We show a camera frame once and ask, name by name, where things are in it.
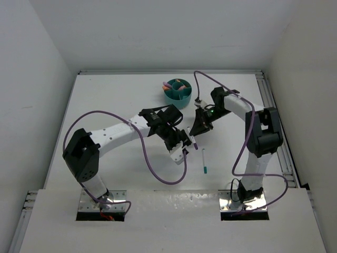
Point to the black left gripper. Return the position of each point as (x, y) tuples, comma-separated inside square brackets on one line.
[(182, 137)]

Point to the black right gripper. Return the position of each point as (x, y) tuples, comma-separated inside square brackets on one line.
[(201, 124)]

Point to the purple capped white pen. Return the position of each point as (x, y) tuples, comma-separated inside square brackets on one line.
[(192, 138)]

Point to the orange capped grey marker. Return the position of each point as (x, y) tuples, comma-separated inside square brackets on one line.
[(165, 88)]

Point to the pink highlighter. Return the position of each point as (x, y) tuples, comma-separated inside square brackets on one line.
[(167, 85)]

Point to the teal capped white pen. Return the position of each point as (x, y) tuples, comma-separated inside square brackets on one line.
[(204, 161)]

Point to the pink pen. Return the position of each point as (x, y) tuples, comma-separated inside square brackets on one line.
[(182, 88)]

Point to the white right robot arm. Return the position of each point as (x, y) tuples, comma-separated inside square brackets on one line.
[(262, 135)]

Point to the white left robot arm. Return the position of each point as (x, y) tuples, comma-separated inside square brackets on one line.
[(83, 151)]

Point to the teal round pen holder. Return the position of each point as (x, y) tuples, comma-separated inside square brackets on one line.
[(180, 99)]

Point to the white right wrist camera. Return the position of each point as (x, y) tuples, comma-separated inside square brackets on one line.
[(200, 103)]

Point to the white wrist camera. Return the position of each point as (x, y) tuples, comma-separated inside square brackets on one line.
[(200, 103), (177, 153)]

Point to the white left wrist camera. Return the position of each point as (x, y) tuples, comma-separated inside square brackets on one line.
[(177, 153)]

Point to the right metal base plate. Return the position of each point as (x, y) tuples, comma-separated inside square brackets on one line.
[(229, 202)]

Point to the metal base plate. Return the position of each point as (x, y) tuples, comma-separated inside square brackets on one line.
[(118, 198), (229, 202)]

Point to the aluminium frame rail right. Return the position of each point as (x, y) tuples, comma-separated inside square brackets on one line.
[(284, 153)]

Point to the aluminium frame rail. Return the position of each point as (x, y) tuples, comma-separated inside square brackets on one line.
[(284, 153), (22, 225)]

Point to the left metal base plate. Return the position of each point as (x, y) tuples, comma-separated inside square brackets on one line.
[(118, 198)]

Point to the aluminium frame rail left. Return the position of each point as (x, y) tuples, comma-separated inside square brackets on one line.
[(22, 225)]

